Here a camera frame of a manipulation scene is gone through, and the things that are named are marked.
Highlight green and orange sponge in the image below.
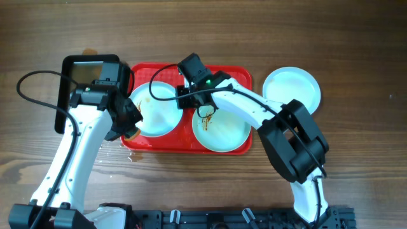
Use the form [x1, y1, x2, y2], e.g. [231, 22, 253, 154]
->
[123, 127, 141, 141]

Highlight white plate top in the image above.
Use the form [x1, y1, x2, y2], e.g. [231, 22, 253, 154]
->
[130, 83, 183, 137]

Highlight white plate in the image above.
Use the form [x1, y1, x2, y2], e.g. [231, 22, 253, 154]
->
[130, 83, 183, 137]
[192, 106, 251, 153]
[262, 67, 321, 114]

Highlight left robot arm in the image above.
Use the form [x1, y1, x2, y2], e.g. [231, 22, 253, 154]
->
[8, 62, 142, 228]

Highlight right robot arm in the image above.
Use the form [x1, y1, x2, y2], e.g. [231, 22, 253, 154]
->
[176, 53, 329, 228]

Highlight red plastic tray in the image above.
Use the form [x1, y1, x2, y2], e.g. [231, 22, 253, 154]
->
[120, 62, 252, 155]

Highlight black metal baking pan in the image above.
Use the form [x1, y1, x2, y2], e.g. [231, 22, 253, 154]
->
[54, 54, 121, 134]

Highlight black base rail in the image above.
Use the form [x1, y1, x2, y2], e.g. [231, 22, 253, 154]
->
[81, 206, 357, 229]

